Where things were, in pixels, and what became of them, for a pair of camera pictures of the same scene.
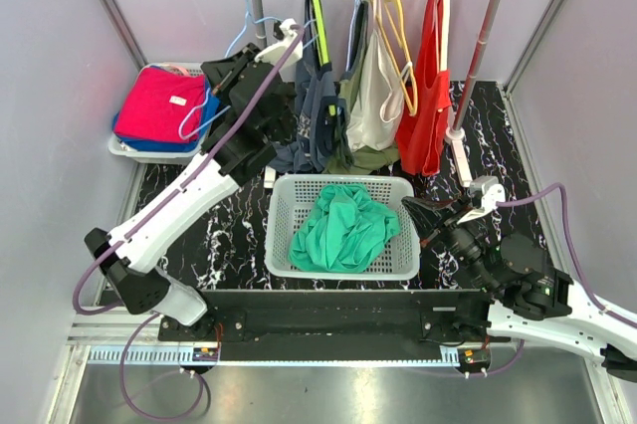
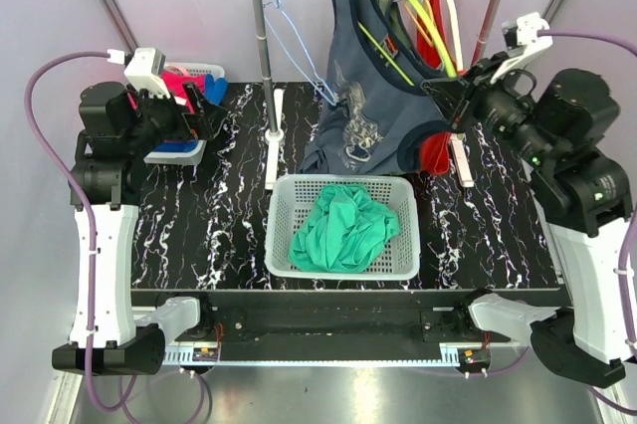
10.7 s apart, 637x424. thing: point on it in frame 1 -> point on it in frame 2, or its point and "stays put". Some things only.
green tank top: [345, 233] stays put
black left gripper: [219, 74] -> [204, 122]
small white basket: [161, 157] stays put
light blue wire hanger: [247, 17] -> [328, 98]
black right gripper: [429, 217] -> [450, 94]
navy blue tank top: [316, 100] -> [375, 105]
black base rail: [321, 324] stays put
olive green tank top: [349, 158] -> [391, 11]
